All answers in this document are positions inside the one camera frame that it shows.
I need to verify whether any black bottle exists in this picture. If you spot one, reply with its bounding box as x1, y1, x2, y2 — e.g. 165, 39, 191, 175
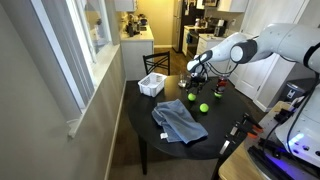
126, 20, 136, 38

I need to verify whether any black kitchen stove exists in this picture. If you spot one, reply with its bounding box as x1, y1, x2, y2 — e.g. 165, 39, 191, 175
185, 28, 204, 59

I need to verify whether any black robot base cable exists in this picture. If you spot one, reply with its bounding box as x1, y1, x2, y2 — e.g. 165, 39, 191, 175
266, 73, 320, 158

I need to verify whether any stainless steel fridge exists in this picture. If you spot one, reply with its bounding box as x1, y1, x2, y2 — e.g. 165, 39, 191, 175
172, 0, 188, 53

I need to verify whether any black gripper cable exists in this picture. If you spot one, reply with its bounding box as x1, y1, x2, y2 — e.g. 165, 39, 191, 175
204, 61, 239, 77

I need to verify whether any orange handled black clamp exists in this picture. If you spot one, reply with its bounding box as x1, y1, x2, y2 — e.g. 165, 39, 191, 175
240, 112, 264, 132
219, 122, 260, 155

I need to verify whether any white upper wall cabinet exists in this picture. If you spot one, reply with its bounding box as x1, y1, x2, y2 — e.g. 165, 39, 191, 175
114, 0, 138, 13

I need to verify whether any white kitchen counter cabinet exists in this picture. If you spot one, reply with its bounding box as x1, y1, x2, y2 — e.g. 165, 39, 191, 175
119, 24, 155, 82

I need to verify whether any white plastic basket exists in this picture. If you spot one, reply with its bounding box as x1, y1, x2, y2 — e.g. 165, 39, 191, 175
137, 72, 168, 98

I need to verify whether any black metal chair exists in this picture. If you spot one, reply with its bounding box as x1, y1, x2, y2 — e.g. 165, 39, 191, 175
142, 50, 171, 77

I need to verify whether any grey trash can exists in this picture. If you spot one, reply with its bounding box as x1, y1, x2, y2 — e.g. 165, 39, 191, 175
284, 82, 306, 103

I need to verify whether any blue cloth towel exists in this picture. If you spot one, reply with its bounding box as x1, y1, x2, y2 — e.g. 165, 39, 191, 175
151, 98, 209, 145

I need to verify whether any dark red can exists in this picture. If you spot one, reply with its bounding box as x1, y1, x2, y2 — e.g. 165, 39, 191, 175
213, 74, 230, 99

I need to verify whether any clear drinking glass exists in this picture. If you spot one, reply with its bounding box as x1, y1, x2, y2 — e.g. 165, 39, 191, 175
177, 71, 191, 89

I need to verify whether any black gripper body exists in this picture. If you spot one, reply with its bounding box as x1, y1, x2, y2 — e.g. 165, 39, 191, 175
188, 70, 209, 86

